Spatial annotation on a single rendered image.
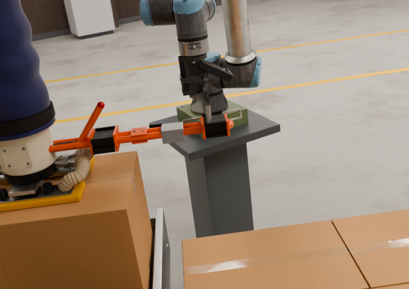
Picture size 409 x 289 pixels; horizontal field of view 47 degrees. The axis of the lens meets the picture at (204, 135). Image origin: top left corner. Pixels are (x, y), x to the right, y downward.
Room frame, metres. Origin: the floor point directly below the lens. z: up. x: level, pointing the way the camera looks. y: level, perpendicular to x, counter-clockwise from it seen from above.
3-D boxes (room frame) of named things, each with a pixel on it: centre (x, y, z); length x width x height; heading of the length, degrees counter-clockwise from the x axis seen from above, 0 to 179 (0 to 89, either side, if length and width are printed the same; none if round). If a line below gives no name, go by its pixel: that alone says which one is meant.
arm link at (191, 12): (1.38, 0.00, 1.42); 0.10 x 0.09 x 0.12; 164
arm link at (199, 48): (1.38, 0.00, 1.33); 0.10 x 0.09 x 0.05; 1
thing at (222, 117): (1.36, -0.04, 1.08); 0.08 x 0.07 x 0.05; 91
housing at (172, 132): (1.36, 0.10, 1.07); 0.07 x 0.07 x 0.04; 1
